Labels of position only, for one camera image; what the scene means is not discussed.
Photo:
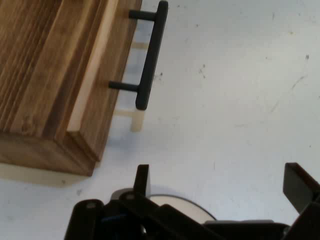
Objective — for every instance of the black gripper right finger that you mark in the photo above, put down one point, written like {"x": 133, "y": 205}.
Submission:
{"x": 300, "y": 187}

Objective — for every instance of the brown wooden cabinet box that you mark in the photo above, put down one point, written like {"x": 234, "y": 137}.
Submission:
{"x": 30, "y": 75}

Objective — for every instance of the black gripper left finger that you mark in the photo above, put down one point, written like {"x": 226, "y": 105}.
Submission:
{"x": 140, "y": 220}

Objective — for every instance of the white round plate dark rim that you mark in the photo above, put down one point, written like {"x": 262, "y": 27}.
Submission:
{"x": 182, "y": 206}

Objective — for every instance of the light wooden drawer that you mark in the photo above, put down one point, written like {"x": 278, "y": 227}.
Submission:
{"x": 105, "y": 95}

